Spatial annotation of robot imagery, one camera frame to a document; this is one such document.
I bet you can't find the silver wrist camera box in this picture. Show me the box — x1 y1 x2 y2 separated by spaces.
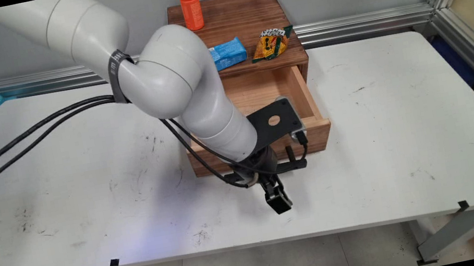
276 92 309 140

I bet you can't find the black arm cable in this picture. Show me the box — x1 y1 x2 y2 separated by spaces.
0 76 257 235
0 61 315 232

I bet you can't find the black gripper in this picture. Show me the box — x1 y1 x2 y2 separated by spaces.
226 143 295 222

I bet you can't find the blue snack pack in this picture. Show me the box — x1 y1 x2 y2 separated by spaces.
207 36 250 73

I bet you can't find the orange green snack bag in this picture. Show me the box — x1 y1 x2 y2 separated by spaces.
247 24 299 64

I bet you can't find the black cable strap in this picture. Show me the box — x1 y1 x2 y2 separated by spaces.
104 47 142 107

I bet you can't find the orange plastic bottle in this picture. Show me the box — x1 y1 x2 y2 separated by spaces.
179 0 206 33

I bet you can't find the horizontal aluminium frame rail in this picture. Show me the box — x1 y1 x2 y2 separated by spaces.
0 1 438 101

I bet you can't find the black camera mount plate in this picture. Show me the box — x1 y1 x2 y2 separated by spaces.
244 96 307 155

